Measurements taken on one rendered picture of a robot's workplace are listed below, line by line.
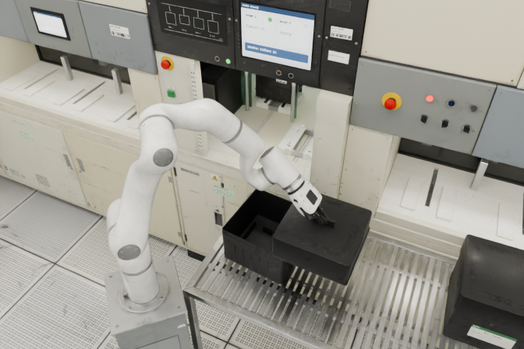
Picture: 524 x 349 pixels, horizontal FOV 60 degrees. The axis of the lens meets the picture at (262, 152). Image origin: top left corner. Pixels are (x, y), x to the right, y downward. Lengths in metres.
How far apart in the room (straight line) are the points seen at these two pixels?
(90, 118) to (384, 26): 1.72
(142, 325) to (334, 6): 1.31
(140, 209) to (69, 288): 1.56
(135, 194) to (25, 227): 2.04
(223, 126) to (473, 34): 0.80
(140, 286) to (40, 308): 1.28
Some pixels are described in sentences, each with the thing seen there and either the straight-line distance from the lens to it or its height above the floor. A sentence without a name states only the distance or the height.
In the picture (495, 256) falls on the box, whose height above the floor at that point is 1.01.
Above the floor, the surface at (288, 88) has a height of 1.04.
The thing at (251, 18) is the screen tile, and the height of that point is 1.63.
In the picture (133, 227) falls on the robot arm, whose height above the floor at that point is 1.20.
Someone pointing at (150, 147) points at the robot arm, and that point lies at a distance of 1.29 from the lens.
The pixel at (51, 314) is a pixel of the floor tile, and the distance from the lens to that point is 2.92.
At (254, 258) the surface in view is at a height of 0.85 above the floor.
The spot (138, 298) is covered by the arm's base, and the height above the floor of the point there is 0.81.
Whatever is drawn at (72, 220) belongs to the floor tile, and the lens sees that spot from 3.35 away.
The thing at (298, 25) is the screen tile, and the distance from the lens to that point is 1.65.
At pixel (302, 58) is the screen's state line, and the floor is 1.51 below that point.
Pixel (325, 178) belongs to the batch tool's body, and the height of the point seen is 1.02.
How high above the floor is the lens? 2.29
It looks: 39 degrees down
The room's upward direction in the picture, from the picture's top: straight up
